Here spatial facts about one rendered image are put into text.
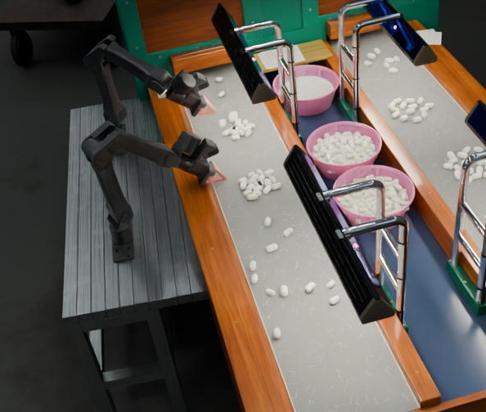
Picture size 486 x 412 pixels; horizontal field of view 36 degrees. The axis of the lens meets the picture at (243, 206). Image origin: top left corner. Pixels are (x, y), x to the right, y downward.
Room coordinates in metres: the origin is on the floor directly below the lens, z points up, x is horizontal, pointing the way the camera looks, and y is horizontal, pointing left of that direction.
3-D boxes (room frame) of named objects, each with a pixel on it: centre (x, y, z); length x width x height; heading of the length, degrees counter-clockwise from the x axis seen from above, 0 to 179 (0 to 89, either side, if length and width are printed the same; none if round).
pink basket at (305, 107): (2.57, -0.32, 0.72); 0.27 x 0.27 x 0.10
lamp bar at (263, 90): (2.35, -0.07, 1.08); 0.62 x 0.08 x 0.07; 9
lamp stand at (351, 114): (2.42, -0.54, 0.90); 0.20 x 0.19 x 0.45; 9
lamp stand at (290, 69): (2.36, -0.15, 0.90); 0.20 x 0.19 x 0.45; 9
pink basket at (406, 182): (1.85, -0.43, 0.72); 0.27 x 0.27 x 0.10
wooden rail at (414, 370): (1.94, -0.25, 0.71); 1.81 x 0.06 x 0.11; 9
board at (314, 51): (2.78, -0.29, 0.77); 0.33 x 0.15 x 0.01; 99
